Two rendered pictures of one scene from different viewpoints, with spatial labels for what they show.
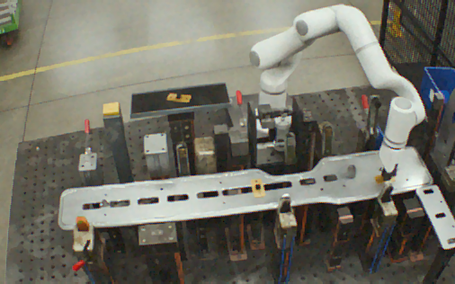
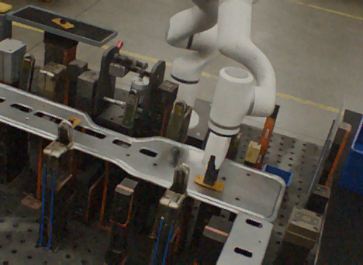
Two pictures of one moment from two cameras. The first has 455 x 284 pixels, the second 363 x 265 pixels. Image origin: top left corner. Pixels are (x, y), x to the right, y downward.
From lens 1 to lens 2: 0.96 m
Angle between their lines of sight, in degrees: 20
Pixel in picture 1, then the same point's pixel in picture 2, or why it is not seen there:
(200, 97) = (81, 30)
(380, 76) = (226, 36)
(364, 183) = not seen: hidden behind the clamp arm
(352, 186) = (162, 169)
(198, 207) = (1, 111)
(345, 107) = (279, 153)
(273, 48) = (183, 18)
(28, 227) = not seen: outside the picture
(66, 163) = not seen: outside the picture
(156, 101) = (42, 17)
